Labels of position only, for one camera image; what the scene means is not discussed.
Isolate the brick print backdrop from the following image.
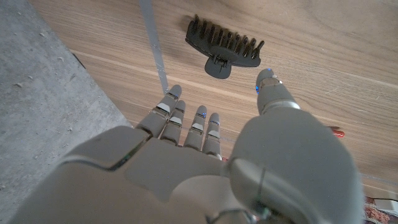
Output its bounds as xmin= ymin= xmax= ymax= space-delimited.
xmin=363 ymin=205 xmax=398 ymax=224

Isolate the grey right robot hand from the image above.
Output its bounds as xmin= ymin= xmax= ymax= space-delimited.
xmin=6 ymin=67 xmax=366 ymax=224

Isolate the white power box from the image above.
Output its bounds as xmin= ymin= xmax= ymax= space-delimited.
xmin=373 ymin=198 xmax=398 ymax=214

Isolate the grey tape outline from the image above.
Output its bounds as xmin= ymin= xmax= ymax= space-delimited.
xmin=138 ymin=0 xmax=170 ymax=96

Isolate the fork with red handle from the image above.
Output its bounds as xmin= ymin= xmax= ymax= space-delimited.
xmin=329 ymin=126 xmax=345 ymax=139

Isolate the black hair claw clip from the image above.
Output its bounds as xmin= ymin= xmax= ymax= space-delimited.
xmin=185 ymin=14 xmax=266 ymax=80

